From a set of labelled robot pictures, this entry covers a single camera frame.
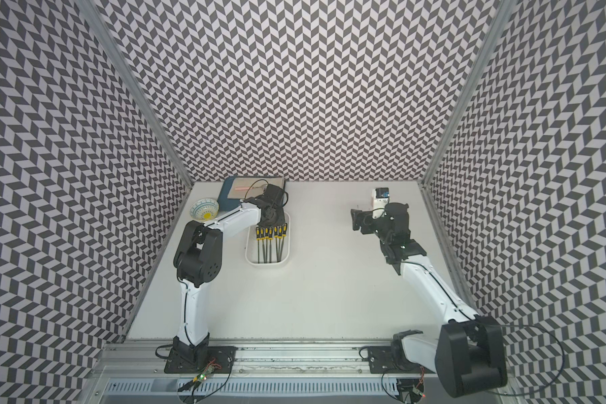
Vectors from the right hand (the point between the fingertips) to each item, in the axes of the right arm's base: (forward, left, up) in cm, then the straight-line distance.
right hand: (363, 213), depth 83 cm
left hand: (+9, +32, -16) cm, 37 cm away
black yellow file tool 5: (+1, +37, -19) cm, 42 cm away
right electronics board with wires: (-47, -10, -19) cm, 51 cm away
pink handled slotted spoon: (+27, +50, -15) cm, 59 cm away
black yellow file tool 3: (+2, +34, -18) cm, 39 cm away
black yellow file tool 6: (+2, +39, -18) cm, 44 cm away
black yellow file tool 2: (+1, +31, -19) cm, 36 cm away
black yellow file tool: (+5, +29, -18) cm, 35 cm away
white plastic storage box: (-3, +35, -19) cm, 40 cm away
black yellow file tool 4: (+4, +36, -18) cm, 40 cm away
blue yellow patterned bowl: (+17, +65, -18) cm, 69 cm away
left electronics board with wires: (-47, +51, -19) cm, 72 cm away
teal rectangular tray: (+23, +58, -21) cm, 66 cm away
